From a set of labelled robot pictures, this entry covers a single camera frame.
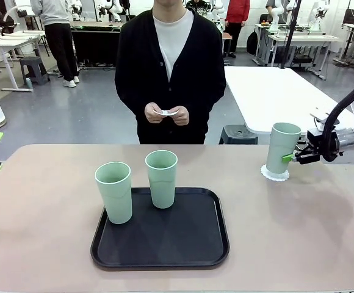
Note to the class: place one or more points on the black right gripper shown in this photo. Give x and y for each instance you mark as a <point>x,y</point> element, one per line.
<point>315,137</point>

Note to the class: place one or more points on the pale green plastic cup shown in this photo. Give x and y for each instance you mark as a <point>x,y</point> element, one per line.
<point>163,192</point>
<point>279,152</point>
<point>117,198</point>

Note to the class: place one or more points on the white scalloped paper coaster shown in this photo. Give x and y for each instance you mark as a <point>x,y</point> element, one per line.
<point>166,112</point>
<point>274,179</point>

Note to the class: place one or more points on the person's left forearm black sleeve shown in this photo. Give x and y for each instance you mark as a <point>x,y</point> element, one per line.
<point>207,103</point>

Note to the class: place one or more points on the person's right forearm black sleeve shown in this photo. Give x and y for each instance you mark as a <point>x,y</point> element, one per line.
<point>129,102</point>

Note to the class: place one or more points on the person's left hand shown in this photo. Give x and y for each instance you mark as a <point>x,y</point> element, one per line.
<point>183,117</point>

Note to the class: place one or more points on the person's right hand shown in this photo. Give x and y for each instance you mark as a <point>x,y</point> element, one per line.
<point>152,114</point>

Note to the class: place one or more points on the small pale bottle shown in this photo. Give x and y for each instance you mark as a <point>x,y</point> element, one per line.
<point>29,84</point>

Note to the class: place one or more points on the black plastic stool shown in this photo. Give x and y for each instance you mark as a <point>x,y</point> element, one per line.
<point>238,135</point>

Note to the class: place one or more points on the large white table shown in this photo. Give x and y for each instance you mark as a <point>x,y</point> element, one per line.
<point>271,91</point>

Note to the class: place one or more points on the grey plastic step stool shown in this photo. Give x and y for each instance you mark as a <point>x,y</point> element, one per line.
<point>35,70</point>

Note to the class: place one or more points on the white desk with metal legs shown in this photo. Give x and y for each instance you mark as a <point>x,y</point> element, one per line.
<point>9,42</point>

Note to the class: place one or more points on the white lab desk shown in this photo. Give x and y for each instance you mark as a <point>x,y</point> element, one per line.
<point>305,38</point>

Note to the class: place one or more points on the person in grey hoodie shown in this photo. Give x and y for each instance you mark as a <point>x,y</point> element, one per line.
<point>58,39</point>

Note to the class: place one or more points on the black stand pole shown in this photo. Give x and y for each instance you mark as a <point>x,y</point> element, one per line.
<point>290,36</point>

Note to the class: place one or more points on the black backpack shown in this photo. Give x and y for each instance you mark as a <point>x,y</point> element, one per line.
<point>251,42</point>

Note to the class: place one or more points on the wooden-top desk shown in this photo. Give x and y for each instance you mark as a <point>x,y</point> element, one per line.
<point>227,36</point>

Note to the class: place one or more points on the black monitor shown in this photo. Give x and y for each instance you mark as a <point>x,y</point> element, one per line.
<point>353,16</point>

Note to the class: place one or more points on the person in red top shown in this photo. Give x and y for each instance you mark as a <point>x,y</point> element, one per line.
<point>238,12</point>

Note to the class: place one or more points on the black plastic serving tray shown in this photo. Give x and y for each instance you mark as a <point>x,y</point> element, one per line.
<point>171,238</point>

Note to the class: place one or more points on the person in black cardigan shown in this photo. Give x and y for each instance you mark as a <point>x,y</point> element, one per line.
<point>140,61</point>

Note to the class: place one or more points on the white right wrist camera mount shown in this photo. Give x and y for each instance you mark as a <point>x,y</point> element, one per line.
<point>320,116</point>

